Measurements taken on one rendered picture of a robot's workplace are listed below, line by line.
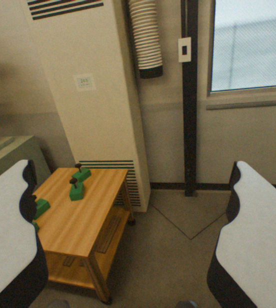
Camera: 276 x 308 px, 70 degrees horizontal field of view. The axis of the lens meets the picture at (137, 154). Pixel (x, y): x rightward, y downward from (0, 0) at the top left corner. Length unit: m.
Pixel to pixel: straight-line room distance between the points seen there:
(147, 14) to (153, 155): 1.02
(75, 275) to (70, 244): 0.36
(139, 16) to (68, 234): 1.21
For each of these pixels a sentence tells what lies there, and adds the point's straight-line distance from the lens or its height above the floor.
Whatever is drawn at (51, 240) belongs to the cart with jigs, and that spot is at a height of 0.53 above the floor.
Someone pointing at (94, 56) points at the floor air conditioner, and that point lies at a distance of 1.28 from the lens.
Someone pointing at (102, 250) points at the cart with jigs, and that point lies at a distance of 1.39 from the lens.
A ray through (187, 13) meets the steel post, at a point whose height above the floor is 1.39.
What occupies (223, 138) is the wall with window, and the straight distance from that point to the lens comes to 1.68.
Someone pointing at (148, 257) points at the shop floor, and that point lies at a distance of 1.54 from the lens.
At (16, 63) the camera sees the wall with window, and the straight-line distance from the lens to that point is 1.96.
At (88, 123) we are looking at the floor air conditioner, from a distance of 1.42.
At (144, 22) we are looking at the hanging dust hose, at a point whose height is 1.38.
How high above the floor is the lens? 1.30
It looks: 30 degrees down
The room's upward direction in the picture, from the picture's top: 9 degrees counter-clockwise
